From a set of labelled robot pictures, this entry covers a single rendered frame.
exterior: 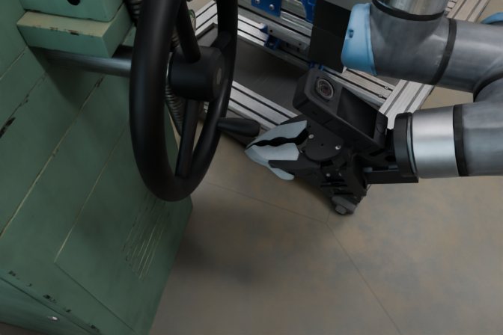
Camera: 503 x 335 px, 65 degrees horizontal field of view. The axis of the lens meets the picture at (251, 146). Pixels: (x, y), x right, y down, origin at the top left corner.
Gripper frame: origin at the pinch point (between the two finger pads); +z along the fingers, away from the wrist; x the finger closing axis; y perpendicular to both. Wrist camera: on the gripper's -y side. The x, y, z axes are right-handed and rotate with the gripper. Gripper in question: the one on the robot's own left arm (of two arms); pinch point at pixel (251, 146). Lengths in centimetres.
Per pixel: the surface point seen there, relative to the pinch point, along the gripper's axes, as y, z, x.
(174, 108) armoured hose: -6.5, 10.3, 2.8
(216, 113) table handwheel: -3.5, 5.0, 3.7
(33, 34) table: -25.4, 11.0, -3.8
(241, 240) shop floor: 57, 40, 12
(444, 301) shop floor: 85, -11, 10
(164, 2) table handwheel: -24.4, -7.5, -5.4
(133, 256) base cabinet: 20.4, 37.3, -9.3
